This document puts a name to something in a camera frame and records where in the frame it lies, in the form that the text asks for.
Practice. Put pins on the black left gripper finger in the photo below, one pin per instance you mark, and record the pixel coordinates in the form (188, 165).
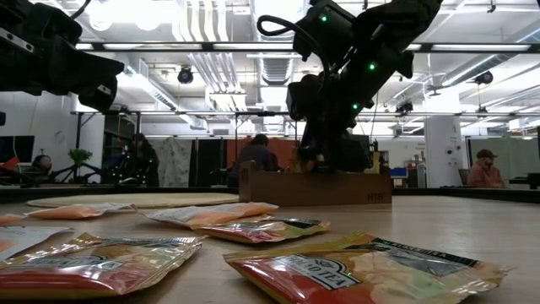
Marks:
(85, 65)

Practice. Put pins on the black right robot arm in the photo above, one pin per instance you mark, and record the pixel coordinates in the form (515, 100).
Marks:
(379, 38)

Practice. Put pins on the wooden tea organizer box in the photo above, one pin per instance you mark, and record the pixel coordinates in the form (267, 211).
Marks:
(295, 190)

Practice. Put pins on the black monitor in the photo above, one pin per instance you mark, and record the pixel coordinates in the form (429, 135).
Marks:
(358, 152)
(23, 148)

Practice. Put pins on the person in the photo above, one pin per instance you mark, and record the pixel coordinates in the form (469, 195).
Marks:
(253, 156)
(143, 162)
(41, 164)
(485, 177)

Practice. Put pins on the potted green plant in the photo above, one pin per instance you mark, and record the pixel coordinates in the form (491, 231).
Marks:
(79, 155)

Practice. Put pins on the black ceiling spotlight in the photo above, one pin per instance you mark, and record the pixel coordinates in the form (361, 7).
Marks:
(185, 76)
(484, 78)

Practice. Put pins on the white pillar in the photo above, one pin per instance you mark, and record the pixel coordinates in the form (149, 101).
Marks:
(439, 148)

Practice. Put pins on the dark curtain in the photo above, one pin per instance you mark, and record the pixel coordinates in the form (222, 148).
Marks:
(209, 162)

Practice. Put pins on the white patterned curtain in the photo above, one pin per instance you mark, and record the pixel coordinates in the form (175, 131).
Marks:
(173, 162)

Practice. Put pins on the round woven placemat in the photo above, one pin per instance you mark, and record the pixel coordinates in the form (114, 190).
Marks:
(126, 200)

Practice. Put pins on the green partition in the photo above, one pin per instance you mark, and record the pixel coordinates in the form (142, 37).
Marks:
(514, 160)

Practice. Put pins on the black desk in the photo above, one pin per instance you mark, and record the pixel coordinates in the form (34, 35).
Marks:
(527, 180)

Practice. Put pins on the orange wall panel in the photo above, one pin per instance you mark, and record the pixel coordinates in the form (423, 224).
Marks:
(282, 145)

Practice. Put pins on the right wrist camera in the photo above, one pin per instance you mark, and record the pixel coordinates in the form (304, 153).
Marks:
(306, 99)

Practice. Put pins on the silver ventilation duct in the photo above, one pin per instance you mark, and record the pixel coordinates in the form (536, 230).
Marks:
(276, 69)

